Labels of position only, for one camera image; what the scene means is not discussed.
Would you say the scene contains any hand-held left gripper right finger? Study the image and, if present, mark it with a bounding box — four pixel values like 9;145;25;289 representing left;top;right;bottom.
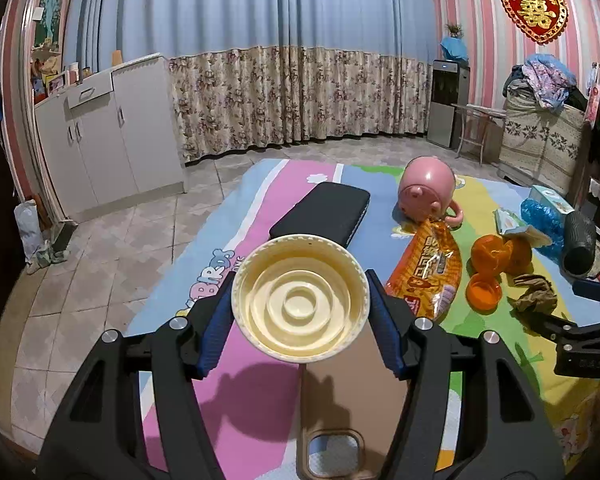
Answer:
365;269;566;480

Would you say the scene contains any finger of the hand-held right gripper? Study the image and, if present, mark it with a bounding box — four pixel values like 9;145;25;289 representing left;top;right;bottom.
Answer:
522;310;600;347
572;279;600;307

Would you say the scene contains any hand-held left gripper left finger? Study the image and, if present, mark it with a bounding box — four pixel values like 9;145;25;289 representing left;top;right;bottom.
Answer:
35;275;236;480

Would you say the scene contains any round orange peel cup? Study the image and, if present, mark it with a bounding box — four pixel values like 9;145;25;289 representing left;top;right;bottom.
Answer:
465;272;503;315

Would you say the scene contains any blue plastic bag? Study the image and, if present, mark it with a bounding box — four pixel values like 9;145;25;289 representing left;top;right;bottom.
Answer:
520;197;566;257

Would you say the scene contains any large orange peel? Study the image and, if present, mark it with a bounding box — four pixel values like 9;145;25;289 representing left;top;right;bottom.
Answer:
470;234;513;276

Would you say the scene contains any crumpled brown paper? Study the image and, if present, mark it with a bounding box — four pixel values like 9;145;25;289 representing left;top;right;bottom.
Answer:
507;273;558;317

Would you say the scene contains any black cylinder speaker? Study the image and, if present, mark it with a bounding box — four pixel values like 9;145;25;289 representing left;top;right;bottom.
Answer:
560;210;598;277

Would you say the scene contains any orange snack packet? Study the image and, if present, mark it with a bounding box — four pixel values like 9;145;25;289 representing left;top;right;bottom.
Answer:
384;217;463;322

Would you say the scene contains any orange peel piece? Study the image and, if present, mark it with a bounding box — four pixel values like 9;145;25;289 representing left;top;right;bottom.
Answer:
505;235;533;272

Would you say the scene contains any brown phone case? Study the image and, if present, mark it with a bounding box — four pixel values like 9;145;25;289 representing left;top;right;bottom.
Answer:
296;330;411;480

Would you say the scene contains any teal tissue box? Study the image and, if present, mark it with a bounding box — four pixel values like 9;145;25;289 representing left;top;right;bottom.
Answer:
529;185;576;216

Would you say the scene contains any white green tissue packet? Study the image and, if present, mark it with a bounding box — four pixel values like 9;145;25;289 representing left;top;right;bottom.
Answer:
494;208;551;247

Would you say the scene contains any colourful striped play mat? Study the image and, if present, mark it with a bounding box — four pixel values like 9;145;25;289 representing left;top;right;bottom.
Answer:
125;157;600;480

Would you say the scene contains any black rectangular case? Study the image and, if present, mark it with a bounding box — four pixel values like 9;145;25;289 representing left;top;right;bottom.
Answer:
269;182;372;250

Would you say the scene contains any pink pig mug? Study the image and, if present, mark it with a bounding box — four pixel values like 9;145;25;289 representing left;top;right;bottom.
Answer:
397;156;465;228

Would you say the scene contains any furniture under patterned cloth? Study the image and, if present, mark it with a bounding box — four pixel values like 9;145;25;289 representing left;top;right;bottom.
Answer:
497;92;588;198

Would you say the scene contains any grey floor rag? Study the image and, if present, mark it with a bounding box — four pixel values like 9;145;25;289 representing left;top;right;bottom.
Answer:
29;241;71;273

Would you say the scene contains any white cabinet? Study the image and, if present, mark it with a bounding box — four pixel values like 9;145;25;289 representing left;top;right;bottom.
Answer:
32;52;188;223

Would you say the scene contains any white bag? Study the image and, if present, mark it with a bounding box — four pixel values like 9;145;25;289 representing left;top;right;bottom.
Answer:
14;199;43;263

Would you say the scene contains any small folding table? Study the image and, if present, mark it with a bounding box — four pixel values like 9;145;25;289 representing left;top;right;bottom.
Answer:
450;102;508;163

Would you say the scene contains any pile of clothes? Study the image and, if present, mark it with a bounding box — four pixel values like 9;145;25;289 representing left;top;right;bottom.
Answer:
502;52;588;111

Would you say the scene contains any grey water dispenser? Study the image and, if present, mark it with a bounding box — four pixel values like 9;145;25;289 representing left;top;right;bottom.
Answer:
426;59;472;150

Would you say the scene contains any blue and floral curtain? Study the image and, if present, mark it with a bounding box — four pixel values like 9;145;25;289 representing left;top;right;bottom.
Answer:
65;0;443;163

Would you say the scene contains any potted plant with blue wrap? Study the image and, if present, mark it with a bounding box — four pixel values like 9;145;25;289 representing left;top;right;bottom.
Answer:
440;22;470;63

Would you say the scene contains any red heart wall decoration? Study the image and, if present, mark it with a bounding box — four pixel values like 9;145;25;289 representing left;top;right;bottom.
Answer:
499;0;571;43

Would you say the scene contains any tall wall poster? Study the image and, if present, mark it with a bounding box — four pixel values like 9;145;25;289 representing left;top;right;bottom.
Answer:
40;0;67;53

